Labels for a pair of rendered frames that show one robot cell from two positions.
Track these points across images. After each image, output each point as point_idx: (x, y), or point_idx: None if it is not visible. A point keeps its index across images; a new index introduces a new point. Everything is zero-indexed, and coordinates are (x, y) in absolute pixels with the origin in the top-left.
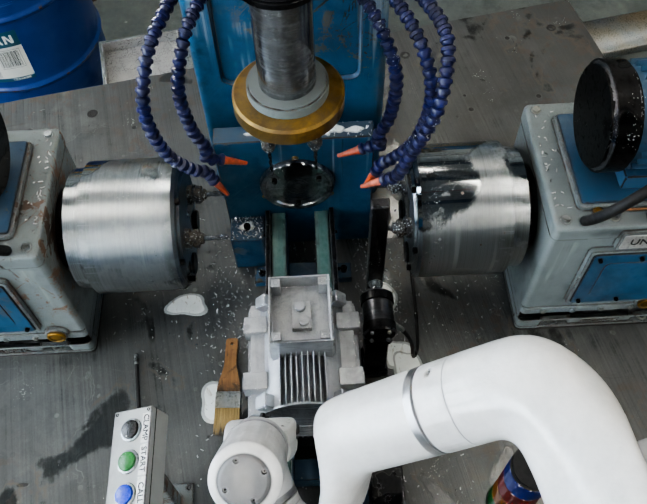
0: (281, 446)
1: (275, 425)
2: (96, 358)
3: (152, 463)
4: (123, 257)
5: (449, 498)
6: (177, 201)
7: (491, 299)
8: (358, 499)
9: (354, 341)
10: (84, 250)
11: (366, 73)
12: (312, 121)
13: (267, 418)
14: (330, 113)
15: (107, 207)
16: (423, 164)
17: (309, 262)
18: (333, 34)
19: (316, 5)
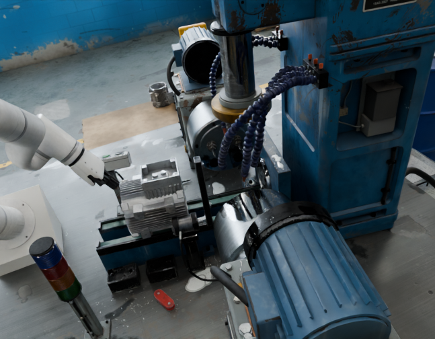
0: (55, 142)
1: (76, 151)
2: (187, 170)
3: (104, 162)
4: (191, 126)
5: (119, 315)
6: (212, 124)
7: None
8: (12, 150)
9: (161, 210)
10: (190, 115)
11: (316, 153)
12: (220, 108)
13: (99, 167)
14: (227, 111)
15: (204, 108)
16: (256, 192)
17: None
18: (311, 116)
19: (308, 91)
